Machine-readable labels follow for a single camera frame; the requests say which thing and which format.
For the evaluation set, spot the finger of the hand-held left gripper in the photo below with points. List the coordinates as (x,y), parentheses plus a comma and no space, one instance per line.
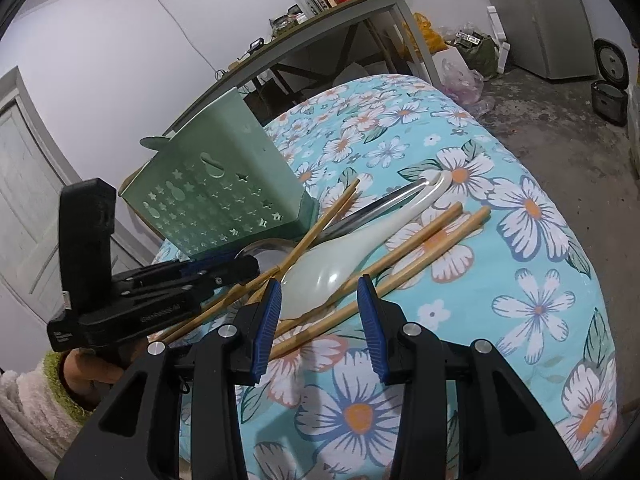
(235,266)
(170,296)

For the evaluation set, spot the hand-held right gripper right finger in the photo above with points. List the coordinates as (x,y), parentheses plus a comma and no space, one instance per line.
(372,330)

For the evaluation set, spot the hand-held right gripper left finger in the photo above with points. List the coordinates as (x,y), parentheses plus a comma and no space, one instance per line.
(265,325)

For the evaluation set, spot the bamboo chopstick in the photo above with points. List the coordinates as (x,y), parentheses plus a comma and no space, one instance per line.
(327,221)
(305,244)
(435,247)
(415,237)

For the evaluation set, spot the white ceramic spoon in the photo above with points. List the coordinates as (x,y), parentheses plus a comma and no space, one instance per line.
(320,275)

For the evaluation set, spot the green plastic utensil holder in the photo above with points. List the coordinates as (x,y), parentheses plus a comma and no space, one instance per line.
(215,185)

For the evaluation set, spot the metal spoon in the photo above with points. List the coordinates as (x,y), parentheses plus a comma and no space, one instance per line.
(372,212)

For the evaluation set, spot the person's left forearm fuzzy sleeve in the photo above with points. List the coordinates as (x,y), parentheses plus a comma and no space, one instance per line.
(30,410)

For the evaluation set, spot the person's left hand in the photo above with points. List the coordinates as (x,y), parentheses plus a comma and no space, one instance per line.
(92,372)

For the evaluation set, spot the white wooden door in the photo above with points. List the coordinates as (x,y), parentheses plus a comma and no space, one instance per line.
(30,185)

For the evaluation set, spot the floral blue blanket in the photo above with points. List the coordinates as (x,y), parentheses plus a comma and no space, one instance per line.
(500,310)

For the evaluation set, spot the black charger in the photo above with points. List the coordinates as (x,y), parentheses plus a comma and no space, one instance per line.
(256,46)

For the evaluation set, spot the glass jar green contents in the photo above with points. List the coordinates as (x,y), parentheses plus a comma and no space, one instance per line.
(285,23)

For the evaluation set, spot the clear plastic bag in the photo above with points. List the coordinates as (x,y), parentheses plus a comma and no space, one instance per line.
(462,82)

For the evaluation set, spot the green bag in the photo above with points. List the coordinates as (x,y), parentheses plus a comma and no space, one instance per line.
(480,50)

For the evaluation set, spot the yellow plastic bag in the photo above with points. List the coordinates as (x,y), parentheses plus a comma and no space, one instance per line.
(427,35)

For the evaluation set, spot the white foam piece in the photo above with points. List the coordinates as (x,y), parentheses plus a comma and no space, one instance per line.
(500,40)

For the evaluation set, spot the black rice cooker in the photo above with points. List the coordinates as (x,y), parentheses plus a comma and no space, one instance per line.
(609,95)

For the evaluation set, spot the grey refrigerator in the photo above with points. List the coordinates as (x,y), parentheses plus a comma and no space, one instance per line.
(555,15)

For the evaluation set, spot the wooden table grey frame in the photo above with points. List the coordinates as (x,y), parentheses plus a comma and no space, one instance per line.
(320,17)

